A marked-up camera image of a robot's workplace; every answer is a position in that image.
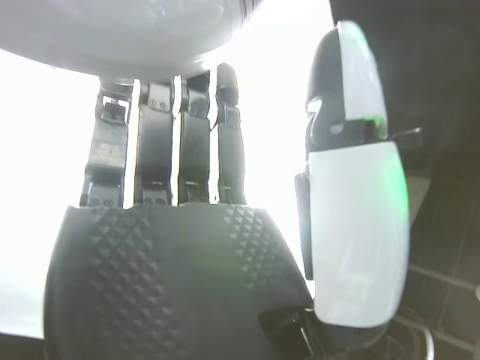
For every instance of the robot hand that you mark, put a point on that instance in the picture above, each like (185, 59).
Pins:
(168, 281)

